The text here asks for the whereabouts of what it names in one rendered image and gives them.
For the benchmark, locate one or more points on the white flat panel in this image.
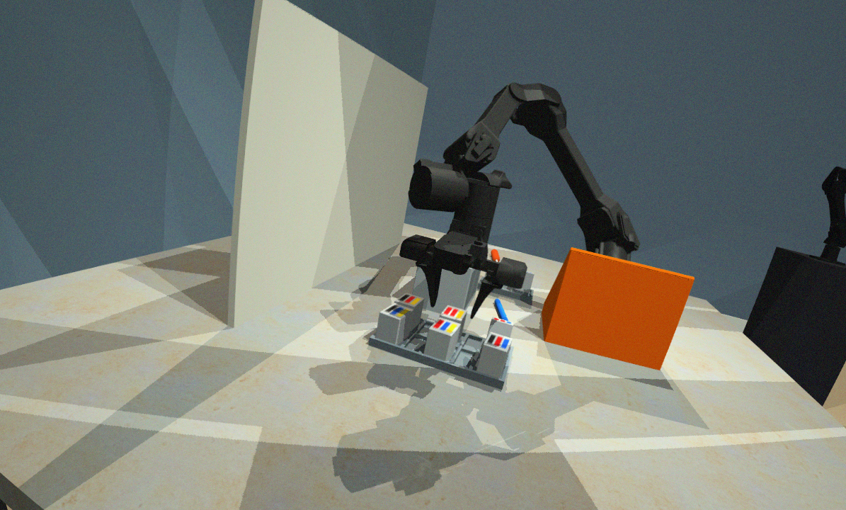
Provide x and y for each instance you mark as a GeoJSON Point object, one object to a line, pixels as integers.
{"type": "Point", "coordinates": [327, 142]}

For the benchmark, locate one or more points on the blue rod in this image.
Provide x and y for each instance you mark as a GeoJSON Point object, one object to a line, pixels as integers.
{"type": "Point", "coordinates": [500, 309]}

